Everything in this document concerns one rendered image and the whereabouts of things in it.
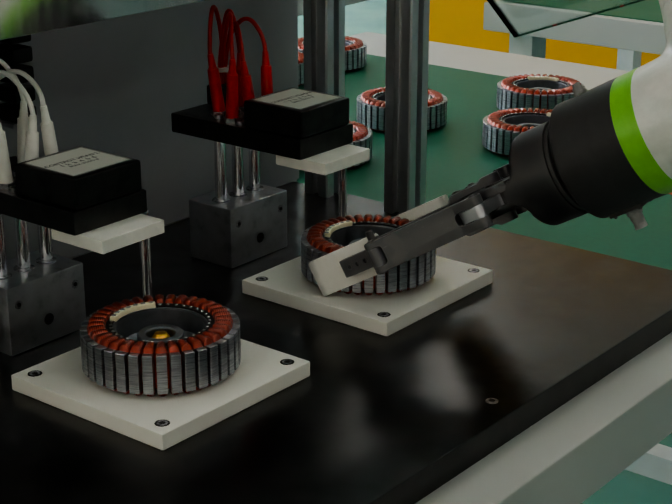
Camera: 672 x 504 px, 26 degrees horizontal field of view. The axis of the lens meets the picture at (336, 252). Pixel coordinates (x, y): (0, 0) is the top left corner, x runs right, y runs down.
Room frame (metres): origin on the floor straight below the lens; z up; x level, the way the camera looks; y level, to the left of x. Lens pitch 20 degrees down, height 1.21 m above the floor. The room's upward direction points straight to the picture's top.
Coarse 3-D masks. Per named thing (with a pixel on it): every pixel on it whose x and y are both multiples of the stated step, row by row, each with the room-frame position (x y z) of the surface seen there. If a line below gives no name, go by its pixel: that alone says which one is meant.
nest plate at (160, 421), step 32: (256, 352) 0.97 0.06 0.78; (32, 384) 0.92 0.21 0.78; (64, 384) 0.92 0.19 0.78; (96, 384) 0.92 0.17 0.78; (224, 384) 0.92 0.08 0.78; (256, 384) 0.92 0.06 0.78; (288, 384) 0.94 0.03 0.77; (96, 416) 0.88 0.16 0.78; (128, 416) 0.87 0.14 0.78; (160, 416) 0.87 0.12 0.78; (192, 416) 0.87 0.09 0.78; (224, 416) 0.89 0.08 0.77; (160, 448) 0.84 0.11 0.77
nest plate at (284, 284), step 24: (288, 264) 1.16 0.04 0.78; (456, 264) 1.16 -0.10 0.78; (264, 288) 1.11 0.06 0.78; (288, 288) 1.10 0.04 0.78; (312, 288) 1.10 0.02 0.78; (432, 288) 1.10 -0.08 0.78; (456, 288) 1.11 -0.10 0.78; (480, 288) 1.13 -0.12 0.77; (312, 312) 1.08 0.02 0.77; (336, 312) 1.06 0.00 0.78; (360, 312) 1.05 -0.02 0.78; (384, 312) 1.05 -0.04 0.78; (408, 312) 1.05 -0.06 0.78; (432, 312) 1.08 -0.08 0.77
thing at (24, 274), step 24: (48, 264) 1.05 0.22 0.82; (72, 264) 1.05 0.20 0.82; (0, 288) 1.00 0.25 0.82; (24, 288) 1.01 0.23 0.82; (48, 288) 1.02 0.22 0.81; (72, 288) 1.04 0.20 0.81; (0, 312) 1.00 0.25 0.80; (24, 312) 1.00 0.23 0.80; (48, 312) 1.02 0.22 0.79; (72, 312) 1.04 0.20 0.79; (0, 336) 1.00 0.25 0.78; (24, 336) 1.00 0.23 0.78; (48, 336) 1.02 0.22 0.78
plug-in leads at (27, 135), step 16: (16, 80) 1.03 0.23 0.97; (32, 80) 1.04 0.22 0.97; (32, 112) 1.02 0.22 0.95; (48, 112) 1.04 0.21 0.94; (0, 128) 1.00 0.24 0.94; (32, 128) 1.02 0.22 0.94; (48, 128) 1.04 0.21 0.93; (0, 144) 1.00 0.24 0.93; (32, 144) 1.02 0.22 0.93; (48, 144) 1.04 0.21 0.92; (0, 160) 1.00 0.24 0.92; (0, 176) 1.00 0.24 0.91
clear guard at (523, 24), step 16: (496, 0) 1.03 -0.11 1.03; (512, 0) 1.04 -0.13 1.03; (528, 0) 1.05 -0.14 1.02; (544, 0) 1.07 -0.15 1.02; (560, 0) 1.08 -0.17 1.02; (576, 0) 1.09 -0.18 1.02; (592, 0) 1.11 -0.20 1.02; (608, 0) 1.12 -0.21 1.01; (624, 0) 1.14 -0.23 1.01; (640, 0) 1.16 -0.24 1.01; (512, 16) 1.02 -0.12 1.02; (528, 16) 1.04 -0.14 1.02; (544, 16) 1.05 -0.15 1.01; (560, 16) 1.06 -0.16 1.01; (576, 16) 1.08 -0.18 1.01; (512, 32) 1.02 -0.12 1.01; (528, 32) 1.03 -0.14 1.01
